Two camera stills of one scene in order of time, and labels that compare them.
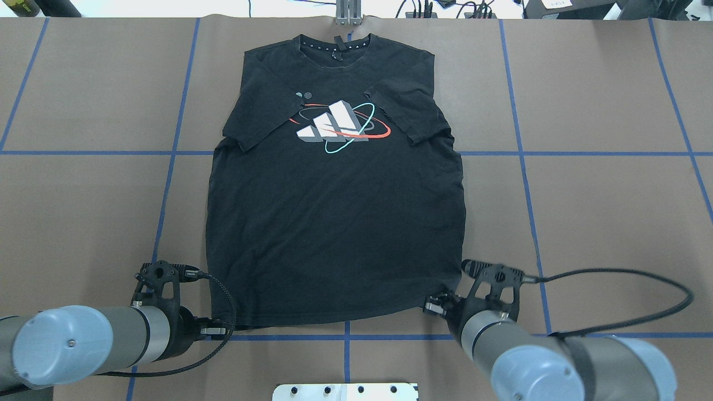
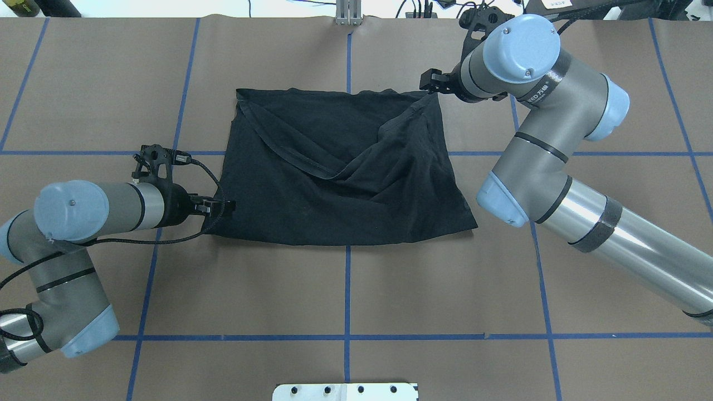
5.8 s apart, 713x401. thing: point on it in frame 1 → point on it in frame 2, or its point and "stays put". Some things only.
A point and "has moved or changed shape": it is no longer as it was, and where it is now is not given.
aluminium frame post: [348, 12] stays put
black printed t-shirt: [337, 193] has moved or changed shape
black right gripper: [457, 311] → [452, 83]
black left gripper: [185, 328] → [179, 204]
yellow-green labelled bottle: [23, 8] stays put
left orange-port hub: [410, 15] stays put
